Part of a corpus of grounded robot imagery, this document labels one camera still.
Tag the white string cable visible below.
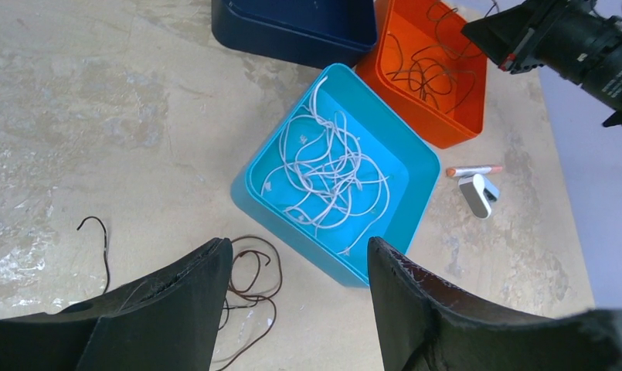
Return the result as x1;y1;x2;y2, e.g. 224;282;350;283
260;77;392;256

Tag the dark navy square bin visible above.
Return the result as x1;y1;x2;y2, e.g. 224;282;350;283
211;0;379;69

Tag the orange square bin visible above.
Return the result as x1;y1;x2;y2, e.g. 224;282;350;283
356;1;488;148

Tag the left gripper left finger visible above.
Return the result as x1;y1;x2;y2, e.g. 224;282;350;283
0;238;233;370

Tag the white orange-tipped marker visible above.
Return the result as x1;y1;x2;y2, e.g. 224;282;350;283
446;165;503;178

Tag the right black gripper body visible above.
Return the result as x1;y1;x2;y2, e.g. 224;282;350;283
500;1;622;128

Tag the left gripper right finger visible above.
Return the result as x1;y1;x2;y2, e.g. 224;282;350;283
368;237;622;370

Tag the white blue small clip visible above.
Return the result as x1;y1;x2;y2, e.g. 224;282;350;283
458;174;500;220

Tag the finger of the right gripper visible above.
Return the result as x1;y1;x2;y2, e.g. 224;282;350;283
461;1;546;64

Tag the light blue square bin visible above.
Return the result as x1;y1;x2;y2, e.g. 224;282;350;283
231;63;440;287

